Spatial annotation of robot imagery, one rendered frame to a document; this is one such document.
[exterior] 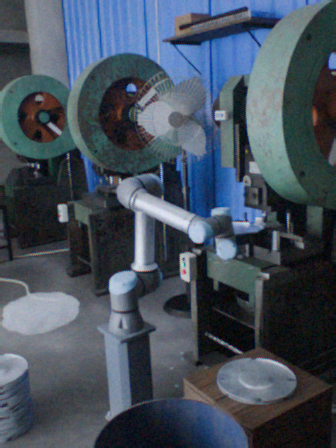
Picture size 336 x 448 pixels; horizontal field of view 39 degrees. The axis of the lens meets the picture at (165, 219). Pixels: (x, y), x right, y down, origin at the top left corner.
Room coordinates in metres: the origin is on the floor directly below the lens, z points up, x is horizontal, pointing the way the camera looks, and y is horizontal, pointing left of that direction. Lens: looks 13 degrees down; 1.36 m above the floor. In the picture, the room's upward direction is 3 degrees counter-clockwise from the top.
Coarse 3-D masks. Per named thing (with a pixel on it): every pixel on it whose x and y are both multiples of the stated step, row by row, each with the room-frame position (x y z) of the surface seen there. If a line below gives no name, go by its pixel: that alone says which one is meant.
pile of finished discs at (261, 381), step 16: (224, 368) 1.70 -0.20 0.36; (240, 368) 1.69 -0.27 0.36; (256, 368) 1.68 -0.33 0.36; (272, 368) 1.68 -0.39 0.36; (288, 368) 1.66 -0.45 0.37; (224, 384) 1.58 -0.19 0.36; (240, 384) 1.58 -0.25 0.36; (256, 384) 1.57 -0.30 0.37; (272, 384) 1.57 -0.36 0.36; (288, 384) 1.57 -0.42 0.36; (240, 400) 1.49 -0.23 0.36; (256, 400) 1.48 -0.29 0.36; (272, 400) 1.47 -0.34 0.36
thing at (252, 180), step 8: (248, 152) 2.32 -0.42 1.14; (248, 160) 2.32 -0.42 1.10; (248, 168) 2.32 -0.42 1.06; (256, 168) 2.27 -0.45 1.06; (248, 176) 2.31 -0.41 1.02; (256, 176) 2.27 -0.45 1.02; (248, 184) 2.30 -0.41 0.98; (256, 184) 2.27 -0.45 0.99; (248, 192) 2.28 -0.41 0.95; (256, 192) 2.23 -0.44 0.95; (264, 192) 2.23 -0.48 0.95; (272, 192) 2.24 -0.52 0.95; (248, 200) 2.28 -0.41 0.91; (256, 200) 2.23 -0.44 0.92; (264, 200) 2.23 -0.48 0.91; (272, 200) 2.24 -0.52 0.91; (280, 200) 2.27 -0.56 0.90
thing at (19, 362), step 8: (0, 360) 2.03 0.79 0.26; (8, 360) 2.02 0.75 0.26; (16, 360) 2.02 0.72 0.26; (24, 360) 2.01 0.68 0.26; (0, 368) 1.94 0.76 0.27; (8, 368) 1.95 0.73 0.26; (16, 368) 1.95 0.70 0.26; (0, 376) 1.88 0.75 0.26; (8, 376) 1.88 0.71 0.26; (16, 376) 1.88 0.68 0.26; (0, 384) 1.82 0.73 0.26
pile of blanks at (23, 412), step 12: (24, 372) 1.92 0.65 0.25; (12, 384) 1.83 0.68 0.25; (24, 384) 1.89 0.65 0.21; (0, 396) 1.80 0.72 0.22; (12, 396) 1.83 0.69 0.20; (24, 396) 1.88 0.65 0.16; (0, 408) 1.80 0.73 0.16; (12, 408) 1.84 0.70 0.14; (24, 408) 1.88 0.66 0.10; (0, 420) 1.80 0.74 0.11; (12, 420) 1.82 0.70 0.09; (24, 420) 1.86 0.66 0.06; (0, 432) 1.79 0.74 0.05; (12, 432) 1.82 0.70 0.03
